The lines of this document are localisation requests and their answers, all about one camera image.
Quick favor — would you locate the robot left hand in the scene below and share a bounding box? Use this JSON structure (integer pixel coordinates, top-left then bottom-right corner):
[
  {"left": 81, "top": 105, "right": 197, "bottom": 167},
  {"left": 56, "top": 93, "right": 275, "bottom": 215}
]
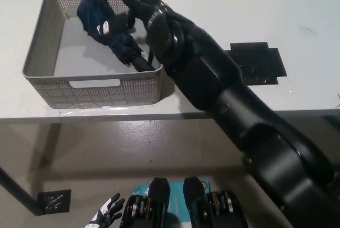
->
[{"left": 84, "top": 192, "right": 125, "bottom": 228}]

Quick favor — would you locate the navy blue umbrella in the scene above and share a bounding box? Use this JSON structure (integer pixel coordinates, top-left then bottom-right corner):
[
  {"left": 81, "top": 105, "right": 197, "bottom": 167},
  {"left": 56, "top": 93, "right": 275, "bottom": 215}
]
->
[{"left": 76, "top": 0, "right": 160, "bottom": 73}]

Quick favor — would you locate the robot left black body block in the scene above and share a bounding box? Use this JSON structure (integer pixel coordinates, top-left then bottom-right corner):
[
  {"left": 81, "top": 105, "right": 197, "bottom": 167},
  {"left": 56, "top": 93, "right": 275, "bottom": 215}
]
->
[{"left": 118, "top": 176, "right": 171, "bottom": 228}]

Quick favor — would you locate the robot black body block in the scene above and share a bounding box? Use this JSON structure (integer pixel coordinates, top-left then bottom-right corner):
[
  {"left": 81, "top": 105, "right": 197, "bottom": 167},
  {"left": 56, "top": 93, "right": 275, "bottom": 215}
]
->
[
  {"left": 183, "top": 176, "right": 248, "bottom": 228},
  {"left": 118, "top": 176, "right": 171, "bottom": 228}
]

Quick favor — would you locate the black floor tape square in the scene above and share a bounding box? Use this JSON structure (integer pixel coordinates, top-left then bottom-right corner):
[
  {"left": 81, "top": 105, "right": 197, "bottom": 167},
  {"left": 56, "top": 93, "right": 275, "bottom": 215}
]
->
[{"left": 37, "top": 189, "right": 72, "bottom": 216}]

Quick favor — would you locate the grey table leg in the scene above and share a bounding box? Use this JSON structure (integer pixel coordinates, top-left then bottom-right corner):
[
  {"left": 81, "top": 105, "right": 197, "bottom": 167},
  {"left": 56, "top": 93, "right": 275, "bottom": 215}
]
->
[{"left": 39, "top": 122, "right": 62, "bottom": 165}]

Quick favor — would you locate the black metal table leg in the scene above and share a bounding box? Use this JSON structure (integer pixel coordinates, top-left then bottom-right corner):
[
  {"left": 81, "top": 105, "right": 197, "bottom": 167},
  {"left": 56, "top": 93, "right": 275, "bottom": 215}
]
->
[{"left": 0, "top": 166, "right": 45, "bottom": 216}]

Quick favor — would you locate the grey perforated plastic basket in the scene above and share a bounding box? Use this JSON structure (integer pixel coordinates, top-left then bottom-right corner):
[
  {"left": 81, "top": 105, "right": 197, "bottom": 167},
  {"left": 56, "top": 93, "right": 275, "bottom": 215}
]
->
[{"left": 22, "top": 0, "right": 163, "bottom": 109}]

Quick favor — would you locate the robot right black body block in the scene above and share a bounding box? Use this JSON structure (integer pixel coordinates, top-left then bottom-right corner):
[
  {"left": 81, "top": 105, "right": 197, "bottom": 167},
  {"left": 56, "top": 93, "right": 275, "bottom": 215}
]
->
[{"left": 183, "top": 176, "right": 248, "bottom": 228}]

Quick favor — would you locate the black tape patch on table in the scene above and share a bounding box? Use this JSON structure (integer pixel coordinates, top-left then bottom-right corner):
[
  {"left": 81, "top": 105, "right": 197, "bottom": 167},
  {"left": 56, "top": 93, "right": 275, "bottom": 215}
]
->
[{"left": 229, "top": 41, "right": 288, "bottom": 87}]

